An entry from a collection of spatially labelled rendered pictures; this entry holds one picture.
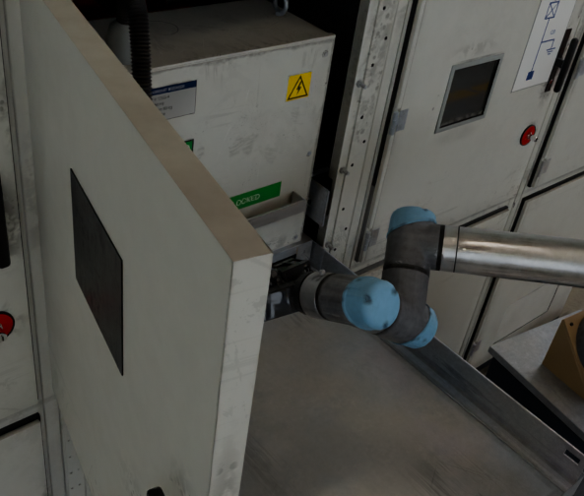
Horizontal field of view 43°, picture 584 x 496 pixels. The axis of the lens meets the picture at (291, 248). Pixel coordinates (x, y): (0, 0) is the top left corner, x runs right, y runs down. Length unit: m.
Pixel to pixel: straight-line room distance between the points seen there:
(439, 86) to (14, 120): 0.90
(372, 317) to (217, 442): 0.50
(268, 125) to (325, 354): 0.46
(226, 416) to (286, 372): 0.86
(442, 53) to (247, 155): 0.46
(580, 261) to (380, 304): 0.32
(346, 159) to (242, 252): 1.07
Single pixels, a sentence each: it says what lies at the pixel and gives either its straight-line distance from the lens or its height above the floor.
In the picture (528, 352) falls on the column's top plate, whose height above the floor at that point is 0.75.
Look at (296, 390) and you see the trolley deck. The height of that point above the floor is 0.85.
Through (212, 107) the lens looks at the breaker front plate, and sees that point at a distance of 1.30.
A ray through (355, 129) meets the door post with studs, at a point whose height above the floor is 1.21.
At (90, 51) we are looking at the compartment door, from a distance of 0.76.
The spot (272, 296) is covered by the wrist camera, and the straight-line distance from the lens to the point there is 1.19.
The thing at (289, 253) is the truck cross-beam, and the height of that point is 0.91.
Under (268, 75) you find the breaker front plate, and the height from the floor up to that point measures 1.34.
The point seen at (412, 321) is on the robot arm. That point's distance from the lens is 1.15.
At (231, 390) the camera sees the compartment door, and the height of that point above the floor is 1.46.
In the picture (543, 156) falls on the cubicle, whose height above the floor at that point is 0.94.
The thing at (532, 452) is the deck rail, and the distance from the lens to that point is 1.45.
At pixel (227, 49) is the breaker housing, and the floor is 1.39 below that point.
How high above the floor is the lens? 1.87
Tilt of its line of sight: 36 degrees down
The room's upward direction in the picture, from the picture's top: 9 degrees clockwise
